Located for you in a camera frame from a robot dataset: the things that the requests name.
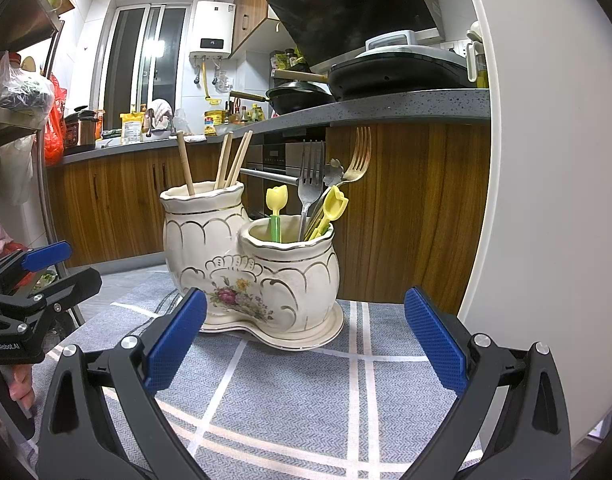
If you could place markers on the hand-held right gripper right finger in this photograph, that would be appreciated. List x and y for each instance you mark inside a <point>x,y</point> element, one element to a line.
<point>436,340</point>

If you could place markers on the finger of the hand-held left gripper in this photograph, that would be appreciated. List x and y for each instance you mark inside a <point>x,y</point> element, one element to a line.
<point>46,255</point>
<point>76,285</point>

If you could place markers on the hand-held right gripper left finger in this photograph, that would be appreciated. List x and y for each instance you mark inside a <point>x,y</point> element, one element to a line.
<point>178,340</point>

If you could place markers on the cream floral ceramic utensil holder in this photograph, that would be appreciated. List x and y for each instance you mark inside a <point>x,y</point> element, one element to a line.
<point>286,280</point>

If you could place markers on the person's left hand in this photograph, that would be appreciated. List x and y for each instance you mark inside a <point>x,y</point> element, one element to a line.
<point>21,390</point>

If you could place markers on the white plastic bag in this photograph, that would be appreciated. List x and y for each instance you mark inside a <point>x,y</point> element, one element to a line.
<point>16,170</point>

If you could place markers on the red plastic bag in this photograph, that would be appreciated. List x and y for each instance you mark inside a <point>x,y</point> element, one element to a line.
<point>55,130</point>

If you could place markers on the grey plaid mat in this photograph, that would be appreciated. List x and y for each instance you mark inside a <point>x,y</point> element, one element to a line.
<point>296,390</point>

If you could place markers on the electric pressure cooker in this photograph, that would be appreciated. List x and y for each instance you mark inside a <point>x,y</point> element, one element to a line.
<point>80,130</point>

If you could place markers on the wooden base cabinets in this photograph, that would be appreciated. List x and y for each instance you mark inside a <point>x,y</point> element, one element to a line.
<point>426,210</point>

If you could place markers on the yellow packet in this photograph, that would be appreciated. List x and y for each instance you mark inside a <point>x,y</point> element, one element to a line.
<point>132,127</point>

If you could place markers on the metal faucet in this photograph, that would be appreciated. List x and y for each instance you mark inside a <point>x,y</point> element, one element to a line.
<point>150,125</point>

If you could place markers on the plastic bag of greens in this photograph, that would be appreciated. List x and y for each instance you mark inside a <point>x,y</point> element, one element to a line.
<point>21,90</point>

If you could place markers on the yellow tulip pick green stem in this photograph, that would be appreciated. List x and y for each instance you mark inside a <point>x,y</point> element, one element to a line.
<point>276,200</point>

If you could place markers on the white cloth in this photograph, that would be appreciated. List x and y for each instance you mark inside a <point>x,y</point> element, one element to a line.
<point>162,110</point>

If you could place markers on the beige rag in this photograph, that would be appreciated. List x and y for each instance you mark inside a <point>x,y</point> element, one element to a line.
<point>193,137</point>

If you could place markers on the clear plastic bag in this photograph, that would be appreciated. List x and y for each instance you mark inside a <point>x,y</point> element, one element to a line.
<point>182,120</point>

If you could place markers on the silver fork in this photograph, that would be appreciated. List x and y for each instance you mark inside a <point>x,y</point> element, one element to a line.
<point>311,180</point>

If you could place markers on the white refrigerator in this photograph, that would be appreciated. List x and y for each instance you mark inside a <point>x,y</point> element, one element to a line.
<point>536,160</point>

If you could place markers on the stainless built-in oven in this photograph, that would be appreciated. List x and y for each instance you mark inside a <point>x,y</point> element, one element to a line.
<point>276,152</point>

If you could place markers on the sliding window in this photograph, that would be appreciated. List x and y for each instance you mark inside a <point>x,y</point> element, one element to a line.
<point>131,60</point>

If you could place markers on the yellow oil jug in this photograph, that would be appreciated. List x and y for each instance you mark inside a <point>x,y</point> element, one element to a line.
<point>215,122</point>

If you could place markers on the row of sauce bottles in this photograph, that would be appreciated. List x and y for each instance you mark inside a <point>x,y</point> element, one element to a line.
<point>243,115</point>

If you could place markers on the grey stone countertop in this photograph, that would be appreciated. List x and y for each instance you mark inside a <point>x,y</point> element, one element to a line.
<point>386,105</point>

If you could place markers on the metal storage rack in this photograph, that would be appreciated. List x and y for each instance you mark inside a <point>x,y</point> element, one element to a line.
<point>16,5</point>

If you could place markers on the black wok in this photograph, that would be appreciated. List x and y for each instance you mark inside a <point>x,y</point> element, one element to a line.
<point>296,100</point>

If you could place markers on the glass oil dispenser bottle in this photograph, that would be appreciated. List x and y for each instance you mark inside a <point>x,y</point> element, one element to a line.
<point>478,65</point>

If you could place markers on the white water heater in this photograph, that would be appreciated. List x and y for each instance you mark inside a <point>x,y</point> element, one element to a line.
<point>213,25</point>

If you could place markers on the grey pan lid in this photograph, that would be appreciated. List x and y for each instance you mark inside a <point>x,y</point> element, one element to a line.
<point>416,55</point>

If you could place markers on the group of condiment packets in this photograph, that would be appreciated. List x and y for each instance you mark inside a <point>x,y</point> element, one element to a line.
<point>288,60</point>

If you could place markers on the white plastic container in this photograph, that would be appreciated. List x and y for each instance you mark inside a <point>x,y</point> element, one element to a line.
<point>391,37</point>

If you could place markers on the black range hood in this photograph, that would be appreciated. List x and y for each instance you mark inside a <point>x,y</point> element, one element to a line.
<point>346,5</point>

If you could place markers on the white wall socket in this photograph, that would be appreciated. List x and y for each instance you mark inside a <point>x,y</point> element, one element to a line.
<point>455,46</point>

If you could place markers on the wooden wall cabinet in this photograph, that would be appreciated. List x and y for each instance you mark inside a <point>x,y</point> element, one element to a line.
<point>251,5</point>

